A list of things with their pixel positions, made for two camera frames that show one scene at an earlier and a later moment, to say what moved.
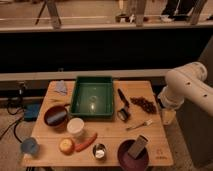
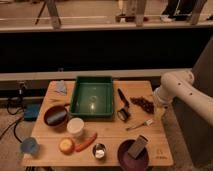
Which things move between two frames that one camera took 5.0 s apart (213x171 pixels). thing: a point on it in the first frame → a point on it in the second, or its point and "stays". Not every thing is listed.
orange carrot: x=80 y=146 stays
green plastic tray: x=92 y=96 stays
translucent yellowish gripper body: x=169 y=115 → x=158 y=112
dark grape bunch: x=146 y=105 stays
